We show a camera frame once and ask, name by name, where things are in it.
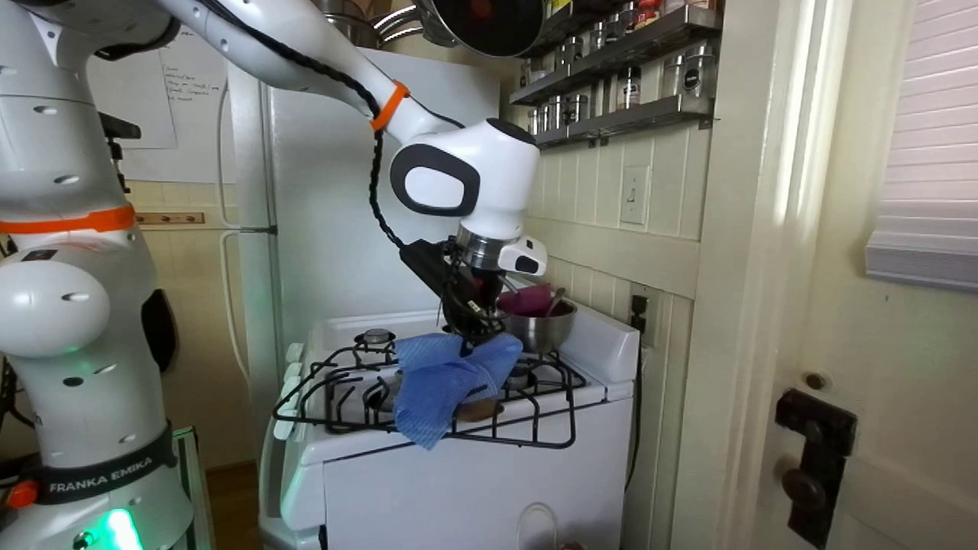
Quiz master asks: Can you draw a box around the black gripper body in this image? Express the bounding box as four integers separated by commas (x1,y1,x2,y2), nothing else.
398,236,508,319

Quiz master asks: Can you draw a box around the blue striped towel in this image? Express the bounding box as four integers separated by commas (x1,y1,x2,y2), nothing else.
392,330,525,452

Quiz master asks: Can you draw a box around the black wire dish rack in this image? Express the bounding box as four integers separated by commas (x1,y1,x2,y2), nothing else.
269,342,594,452

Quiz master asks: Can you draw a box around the purple item in bowl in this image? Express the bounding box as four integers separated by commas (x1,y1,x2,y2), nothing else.
495,281,571,319

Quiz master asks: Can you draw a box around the round stove burner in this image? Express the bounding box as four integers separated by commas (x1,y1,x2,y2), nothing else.
508,367,544,396
351,328,401,354

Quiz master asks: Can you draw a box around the white gas stove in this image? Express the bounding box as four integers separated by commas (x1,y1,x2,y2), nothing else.
256,271,645,550

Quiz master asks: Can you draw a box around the brown round disc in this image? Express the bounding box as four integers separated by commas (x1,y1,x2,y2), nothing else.
451,395,508,428

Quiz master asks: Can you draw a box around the white refrigerator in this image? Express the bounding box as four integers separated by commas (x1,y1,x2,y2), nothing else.
210,34,505,471

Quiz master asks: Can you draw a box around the black frying pan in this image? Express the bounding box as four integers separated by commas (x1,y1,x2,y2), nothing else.
417,0,552,61

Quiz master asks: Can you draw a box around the steel pot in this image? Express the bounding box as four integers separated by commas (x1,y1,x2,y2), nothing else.
308,0,425,50

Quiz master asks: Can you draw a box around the white paper sheet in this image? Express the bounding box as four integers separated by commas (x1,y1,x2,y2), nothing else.
87,34,231,187

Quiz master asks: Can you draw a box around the black door lock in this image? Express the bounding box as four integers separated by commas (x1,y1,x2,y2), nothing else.
772,388,862,550

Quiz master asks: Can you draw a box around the white panel door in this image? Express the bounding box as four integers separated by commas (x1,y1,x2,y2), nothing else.
793,0,978,550

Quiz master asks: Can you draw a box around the white window blind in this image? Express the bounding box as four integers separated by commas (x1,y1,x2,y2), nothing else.
862,0,978,295

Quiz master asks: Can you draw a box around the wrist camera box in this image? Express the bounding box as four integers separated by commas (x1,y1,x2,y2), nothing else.
492,231,552,281

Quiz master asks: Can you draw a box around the black wall outlet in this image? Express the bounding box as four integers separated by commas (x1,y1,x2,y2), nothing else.
626,289,655,339

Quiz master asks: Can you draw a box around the cream wall switch plate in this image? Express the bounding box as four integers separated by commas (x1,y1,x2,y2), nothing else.
618,161,652,230

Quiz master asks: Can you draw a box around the metal wall spice rack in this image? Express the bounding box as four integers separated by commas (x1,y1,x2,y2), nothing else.
508,0,727,154

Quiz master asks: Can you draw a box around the black camera on stand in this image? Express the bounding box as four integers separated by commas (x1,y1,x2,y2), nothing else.
94,106,143,194

